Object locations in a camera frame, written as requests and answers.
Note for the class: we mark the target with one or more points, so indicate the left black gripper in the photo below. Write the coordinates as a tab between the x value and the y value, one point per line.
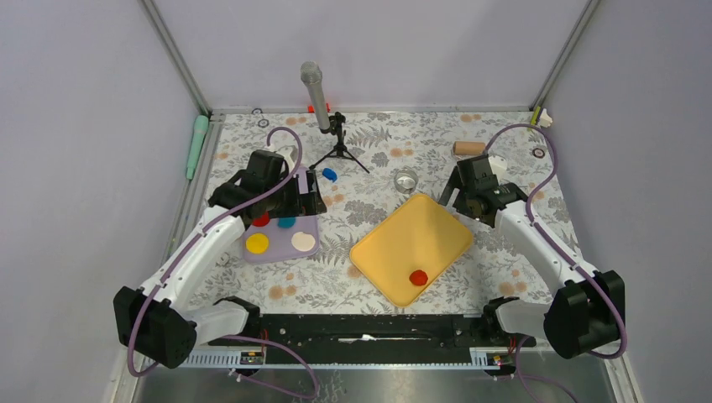
303	205

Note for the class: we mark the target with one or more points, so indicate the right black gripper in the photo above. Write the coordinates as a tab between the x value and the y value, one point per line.
455	182

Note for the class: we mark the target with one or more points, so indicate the wooden dough roller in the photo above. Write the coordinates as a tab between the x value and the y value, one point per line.
468	148

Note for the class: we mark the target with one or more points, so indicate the yellow tray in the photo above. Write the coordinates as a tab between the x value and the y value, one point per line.
419	235

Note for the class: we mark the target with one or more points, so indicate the red dough ball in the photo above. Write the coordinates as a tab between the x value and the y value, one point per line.
419	278

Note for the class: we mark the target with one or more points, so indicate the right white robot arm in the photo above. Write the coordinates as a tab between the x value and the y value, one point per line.
587	311

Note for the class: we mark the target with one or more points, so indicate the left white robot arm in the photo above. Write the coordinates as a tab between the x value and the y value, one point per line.
154	319

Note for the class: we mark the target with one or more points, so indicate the small blue dough piece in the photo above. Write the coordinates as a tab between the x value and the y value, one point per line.
330	175

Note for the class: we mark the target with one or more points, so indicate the flat blue dough disc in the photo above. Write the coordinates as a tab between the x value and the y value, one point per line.
286	222

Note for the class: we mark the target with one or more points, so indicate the flat white dough disc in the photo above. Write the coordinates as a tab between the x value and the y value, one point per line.
303	242

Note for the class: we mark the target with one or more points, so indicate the flat red dough disc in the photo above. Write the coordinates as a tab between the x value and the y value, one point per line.
261	221

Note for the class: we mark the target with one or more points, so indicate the flat yellow dough disc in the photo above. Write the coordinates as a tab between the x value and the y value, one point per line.
257	243

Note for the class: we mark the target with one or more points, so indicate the purple tray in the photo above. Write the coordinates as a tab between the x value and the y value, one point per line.
280	241

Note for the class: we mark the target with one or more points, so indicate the black mini tripod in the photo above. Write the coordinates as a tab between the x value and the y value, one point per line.
339	150

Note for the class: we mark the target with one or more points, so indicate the white corner clip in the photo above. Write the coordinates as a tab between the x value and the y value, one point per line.
541	118

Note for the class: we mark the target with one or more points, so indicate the grey microphone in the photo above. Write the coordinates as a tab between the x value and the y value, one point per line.
311	77

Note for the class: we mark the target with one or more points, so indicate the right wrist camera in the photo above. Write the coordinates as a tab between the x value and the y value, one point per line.
498	165

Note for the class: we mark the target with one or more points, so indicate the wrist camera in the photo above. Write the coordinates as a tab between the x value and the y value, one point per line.
288	152
498	165

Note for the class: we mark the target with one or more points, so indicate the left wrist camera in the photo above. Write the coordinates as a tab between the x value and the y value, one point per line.
288	152

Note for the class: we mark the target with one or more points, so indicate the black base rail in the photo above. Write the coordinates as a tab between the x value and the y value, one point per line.
361	340

